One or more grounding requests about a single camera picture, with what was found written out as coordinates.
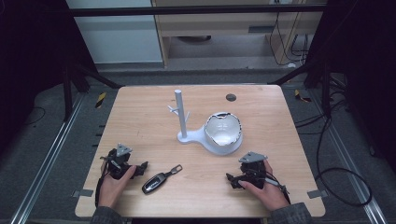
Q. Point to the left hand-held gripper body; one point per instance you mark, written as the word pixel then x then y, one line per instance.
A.
pixel 115 165

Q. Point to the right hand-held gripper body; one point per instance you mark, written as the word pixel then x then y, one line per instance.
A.
pixel 253 169

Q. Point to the black car key fob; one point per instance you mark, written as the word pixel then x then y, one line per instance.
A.
pixel 154 184

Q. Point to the person's left hand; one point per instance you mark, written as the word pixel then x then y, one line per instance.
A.
pixel 112 191

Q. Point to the person's right hand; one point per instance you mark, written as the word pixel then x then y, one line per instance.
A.
pixel 271 194

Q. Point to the grey tape piece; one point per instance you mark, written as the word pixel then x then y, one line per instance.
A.
pixel 317 194
pixel 82 193

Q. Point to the white key stand with tray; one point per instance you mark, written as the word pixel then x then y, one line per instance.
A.
pixel 182 121

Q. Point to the yellow black hazard tape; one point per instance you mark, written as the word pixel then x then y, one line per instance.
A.
pixel 100 100
pixel 302 97

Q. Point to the round grey table grommet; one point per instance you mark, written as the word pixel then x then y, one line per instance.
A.
pixel 230 97

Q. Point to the black metal stand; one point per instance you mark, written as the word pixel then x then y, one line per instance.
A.
pixel 67 93
pixel 325 90

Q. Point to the white cabinet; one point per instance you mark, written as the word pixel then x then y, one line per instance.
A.
pixel 118 34

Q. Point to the wooden shelf unit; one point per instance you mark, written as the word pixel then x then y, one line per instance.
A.
pixel 218 28

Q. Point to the black horizontal bar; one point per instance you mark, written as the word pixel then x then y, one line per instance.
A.
pixel 193 10

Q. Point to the metal floor rail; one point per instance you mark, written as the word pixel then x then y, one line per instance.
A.
pixel 348 158
pixel 46 158

